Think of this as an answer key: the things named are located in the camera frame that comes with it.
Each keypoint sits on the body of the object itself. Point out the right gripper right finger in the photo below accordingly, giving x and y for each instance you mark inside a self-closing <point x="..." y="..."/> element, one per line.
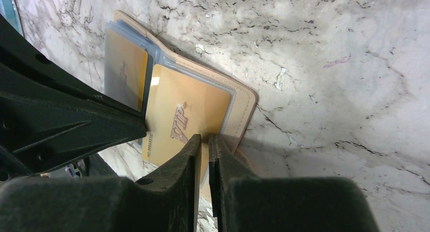
<point x="243" y="201"/>

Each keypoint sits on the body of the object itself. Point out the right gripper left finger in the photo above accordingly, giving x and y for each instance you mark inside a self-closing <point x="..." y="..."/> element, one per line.
<point x="164" y="200"/>

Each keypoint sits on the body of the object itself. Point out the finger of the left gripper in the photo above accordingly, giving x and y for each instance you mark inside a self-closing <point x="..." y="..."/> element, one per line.
<point x="49" y="118"/>

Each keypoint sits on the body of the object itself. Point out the gold VIP card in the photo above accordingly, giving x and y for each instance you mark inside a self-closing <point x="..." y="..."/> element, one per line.
<point x="180" y="106"/>

